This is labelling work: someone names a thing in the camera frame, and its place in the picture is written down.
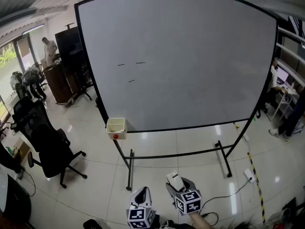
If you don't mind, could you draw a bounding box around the white plastic marker tray box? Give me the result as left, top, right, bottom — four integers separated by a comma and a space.
106, 117, 128, 140

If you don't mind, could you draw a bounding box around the white whiteboard eraser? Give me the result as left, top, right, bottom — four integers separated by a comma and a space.
166, 171, 186, 192

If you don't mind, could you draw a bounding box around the white desk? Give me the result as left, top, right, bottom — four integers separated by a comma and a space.
271, 84, 300, 123

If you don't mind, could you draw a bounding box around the ceiling tube light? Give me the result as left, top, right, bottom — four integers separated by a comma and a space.
21, 23, 45, 36

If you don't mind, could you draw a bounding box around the computer monitor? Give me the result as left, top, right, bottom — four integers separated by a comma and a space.
276, 67, 289, 85

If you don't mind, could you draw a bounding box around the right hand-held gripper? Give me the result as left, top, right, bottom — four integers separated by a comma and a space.
166, 178, 203, 216

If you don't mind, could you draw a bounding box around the white whiteboard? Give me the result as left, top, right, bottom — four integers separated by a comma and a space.
74, 0, 279, 192

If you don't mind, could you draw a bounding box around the brown wooden podium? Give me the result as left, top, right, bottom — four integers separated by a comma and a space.
42, 63, 81, 106

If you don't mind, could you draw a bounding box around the yellow black hazard tape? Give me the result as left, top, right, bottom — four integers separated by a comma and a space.
247, 152, 266, 224

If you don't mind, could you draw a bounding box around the black padded office chair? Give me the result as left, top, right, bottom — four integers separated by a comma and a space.
27, 124, 88, 189

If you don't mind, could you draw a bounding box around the black power cable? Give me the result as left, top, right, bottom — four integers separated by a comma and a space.
201, 180, 251, 226

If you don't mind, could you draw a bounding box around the black mesh office chair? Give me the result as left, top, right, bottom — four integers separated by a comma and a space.
11, 96, 50, 152

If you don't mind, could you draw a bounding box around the grey metal shelf rack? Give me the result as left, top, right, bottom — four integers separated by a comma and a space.
276, 25, 305, 85

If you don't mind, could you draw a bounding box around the person's right forearm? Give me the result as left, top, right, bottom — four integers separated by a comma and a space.
190, 212, 216, 229

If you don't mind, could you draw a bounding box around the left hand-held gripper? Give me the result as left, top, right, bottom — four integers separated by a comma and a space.
126, 187, 157, 229

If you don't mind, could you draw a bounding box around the black screen on wheeled stand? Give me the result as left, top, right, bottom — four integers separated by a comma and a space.
54, 22, 94, 102

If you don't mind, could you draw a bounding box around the brown cardboard box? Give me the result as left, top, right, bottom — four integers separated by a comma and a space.
12, 137, 31, 165

